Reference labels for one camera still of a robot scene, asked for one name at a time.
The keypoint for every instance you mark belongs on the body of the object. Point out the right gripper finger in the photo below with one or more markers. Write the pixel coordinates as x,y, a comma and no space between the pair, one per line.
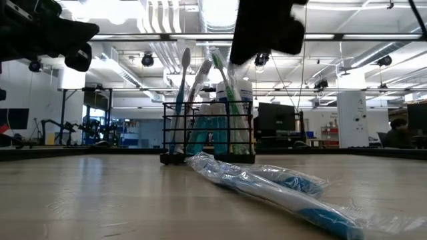
253,26

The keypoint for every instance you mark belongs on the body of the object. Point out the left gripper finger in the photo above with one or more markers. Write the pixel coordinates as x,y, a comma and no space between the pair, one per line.
68,45
73,29

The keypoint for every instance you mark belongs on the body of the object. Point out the green toothbrush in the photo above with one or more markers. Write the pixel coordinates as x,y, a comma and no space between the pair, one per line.
230,93

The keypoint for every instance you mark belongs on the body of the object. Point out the purple grey toothbrush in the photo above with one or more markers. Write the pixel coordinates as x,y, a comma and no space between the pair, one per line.
200,80

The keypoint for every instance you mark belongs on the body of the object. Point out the blue toothbrush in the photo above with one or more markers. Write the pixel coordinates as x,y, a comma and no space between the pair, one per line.
181,96
293,183
283,196

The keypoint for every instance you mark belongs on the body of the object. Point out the black background robot arm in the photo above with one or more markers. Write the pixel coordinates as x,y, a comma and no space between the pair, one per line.
70,126

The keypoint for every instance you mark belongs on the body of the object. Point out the black ceiling spotlight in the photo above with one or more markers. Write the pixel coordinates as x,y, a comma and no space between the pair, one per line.
385,60
147,60
321,85
35,66

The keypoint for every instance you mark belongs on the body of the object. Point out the white-lidded blue yellow wipes canister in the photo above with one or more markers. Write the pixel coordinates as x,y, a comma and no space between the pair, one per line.
247,91

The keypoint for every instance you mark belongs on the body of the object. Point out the black computer monitor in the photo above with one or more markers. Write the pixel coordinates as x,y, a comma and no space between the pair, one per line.
277,118
417,118

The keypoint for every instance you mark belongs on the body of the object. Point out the small red shelf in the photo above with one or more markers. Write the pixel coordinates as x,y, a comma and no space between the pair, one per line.
329,131

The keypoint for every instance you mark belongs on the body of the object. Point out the white pillar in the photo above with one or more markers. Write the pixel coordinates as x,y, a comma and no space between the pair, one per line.
352,120

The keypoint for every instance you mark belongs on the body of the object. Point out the person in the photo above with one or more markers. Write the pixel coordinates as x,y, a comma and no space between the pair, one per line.
398,135

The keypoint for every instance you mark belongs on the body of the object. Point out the black overhead camera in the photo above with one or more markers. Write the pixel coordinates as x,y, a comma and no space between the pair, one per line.
262,60

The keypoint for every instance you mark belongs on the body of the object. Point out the silver ventilation duct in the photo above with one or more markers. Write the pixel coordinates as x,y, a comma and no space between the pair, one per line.
217,16

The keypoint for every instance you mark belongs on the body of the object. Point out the black background rig frame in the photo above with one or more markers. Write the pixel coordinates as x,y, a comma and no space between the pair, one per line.
62,116

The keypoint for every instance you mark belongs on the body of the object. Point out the black wall screen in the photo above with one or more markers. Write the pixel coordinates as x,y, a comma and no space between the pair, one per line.
15,118

